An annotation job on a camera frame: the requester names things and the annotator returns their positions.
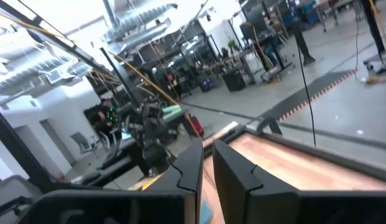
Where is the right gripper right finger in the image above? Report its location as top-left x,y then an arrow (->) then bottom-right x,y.
212,139 -> 301,224

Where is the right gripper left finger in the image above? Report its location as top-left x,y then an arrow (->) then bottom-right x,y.
144,139 -> 205,224

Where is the red bag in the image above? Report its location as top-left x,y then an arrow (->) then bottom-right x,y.
188,114 -> 205,138

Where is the person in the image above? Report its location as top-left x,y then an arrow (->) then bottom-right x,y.
94,110 -> 114,138

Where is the black trash bin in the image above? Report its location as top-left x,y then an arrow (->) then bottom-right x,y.
221,67 -> 247,93

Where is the black mat with orange stripes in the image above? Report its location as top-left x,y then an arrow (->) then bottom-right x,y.
260,68 -> 357,123

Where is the grey office chair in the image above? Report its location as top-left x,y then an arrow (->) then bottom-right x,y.
70,131 -> 99,155

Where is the black metal table frame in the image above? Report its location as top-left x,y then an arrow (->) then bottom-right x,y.
201,123 -> 386,184

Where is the yellow cable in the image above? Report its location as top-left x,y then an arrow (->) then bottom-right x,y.
110,51 -> 202,138

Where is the long black floor cable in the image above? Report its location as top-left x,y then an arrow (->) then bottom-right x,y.
292,27 -> 318,147

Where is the black rig post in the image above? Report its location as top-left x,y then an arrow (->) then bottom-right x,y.
0,105 -> 88,194

